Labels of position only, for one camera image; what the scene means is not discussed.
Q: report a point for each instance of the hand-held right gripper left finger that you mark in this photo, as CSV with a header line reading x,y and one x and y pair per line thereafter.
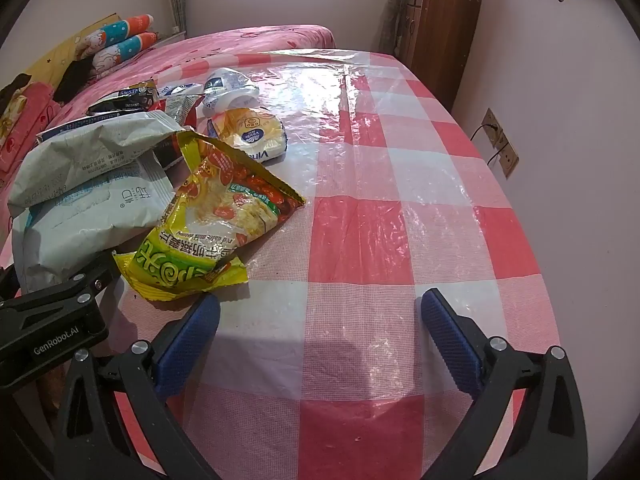
x,y
187,345

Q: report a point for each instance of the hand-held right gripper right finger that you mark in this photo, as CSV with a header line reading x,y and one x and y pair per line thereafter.
x,y
450,340

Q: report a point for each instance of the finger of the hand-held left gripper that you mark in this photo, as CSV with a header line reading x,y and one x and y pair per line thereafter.
x,y
75,290

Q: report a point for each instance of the large grey white bag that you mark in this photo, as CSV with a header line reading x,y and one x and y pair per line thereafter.
x,y
90,200

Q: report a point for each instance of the yellow snack bag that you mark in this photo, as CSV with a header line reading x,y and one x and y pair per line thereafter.
x,y
215,210

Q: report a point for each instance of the red snack bag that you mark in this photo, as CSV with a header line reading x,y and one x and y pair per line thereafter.
x,y
169,152

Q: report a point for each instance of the black coffee sachet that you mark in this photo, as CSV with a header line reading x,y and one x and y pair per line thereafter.
x,y
125,100

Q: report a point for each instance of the yellow white tissue pack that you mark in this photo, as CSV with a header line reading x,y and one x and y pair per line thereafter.
x,y
250,132

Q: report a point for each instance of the white blue milk pouch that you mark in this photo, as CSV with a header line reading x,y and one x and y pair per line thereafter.
x,y
227,87

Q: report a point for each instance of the red white checkered tablecloth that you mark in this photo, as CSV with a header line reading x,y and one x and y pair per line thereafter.
x,y
360,240

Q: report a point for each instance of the pink pillow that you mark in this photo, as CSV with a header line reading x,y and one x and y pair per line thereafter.
x,y
30,115

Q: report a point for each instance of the yellow floral pillow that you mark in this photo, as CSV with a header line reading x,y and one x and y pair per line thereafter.
x,y
10,115

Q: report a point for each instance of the black clothing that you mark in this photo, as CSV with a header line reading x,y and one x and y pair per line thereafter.
x,y
75,77
15,85

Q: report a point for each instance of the yellow headboard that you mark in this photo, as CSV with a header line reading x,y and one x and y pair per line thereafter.
x,y
50,60

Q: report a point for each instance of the pink bed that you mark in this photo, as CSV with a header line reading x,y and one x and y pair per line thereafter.
x,y
225,45

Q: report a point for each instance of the brown wooden cabinet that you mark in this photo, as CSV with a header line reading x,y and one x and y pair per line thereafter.
x,y
440,35

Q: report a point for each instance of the wall socket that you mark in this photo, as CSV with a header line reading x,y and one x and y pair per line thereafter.
x,y
492,122
508,157

